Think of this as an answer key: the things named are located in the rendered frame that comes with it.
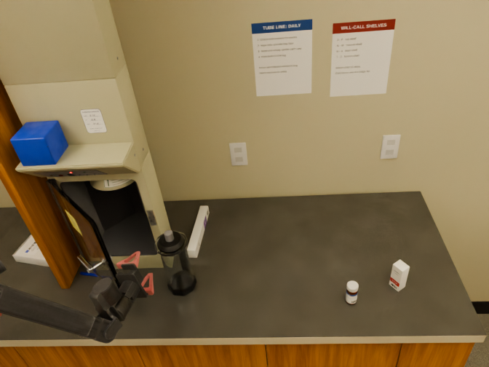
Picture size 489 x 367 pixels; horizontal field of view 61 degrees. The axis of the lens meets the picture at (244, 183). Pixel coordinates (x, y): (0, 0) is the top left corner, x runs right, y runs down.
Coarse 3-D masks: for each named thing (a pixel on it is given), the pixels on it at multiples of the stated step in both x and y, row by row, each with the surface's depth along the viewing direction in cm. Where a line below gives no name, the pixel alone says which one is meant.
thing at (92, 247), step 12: (60, 192) 128; (60, 204) 136; (72, 204) 123; (72, 216) 131; (84, 216) 118; (72, 228) 142; (84, 228) 125; (84, 240) 136; (96, 240) 121; (84, 252) 148; (96, 252) 130; (108, 264) 126; (108, 276) 135
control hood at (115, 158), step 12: (84, 144) 126; (96, 144) 125; (108, 144) 125; (120, 144) 124; (132, 144) 124; (72, 156) 121; (84, 156) 120; (96, 156) 120; (108, 156) 119; (120, 156) 119; (132, 156) 123; (24, 168) 119; (36, 168) 118; (48, 168) 118; (60, 168) 118; (72, 168) 118; (84, 168) 118; (96, 168) 118; (108, 168) 119; (120, 168) 120; (132, 168) 123
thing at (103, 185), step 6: (102, 180) 138; (108, 180) 138; (114, 180) 138; (120, 180) 139; (126, 180) 140; (132, 180) 141; (96, 186) 140; (102, 186) 139; (108, 186) 138; (114, 186) 138; (120, 186) 139
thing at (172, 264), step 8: (184, 240) 138; (160, 256) 140; (168, 256) 135; (176, 256) 137; (184, 256) 140; (168, 264) 139; (176, 264) 139; (184, 264) 141; (168, 272) 142; (176, 272) 141; (184, 272) 143; (192, 272) 149; (168, 280) 146; (176, 280) 144; (184, 280) 145; (192, 280) 149; (176, 288) 147; (184, 288) 147
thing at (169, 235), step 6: (162, 234) 140; (168, 234) 135; (174, 234) 139; (180, 234) 139; (162, 240) 137; (168, 240) 136; (174, 240) 137; (180, 240) 137; (162, 246) 135; (168, 246) 135; (174, 246) 135; (180, 246) 136
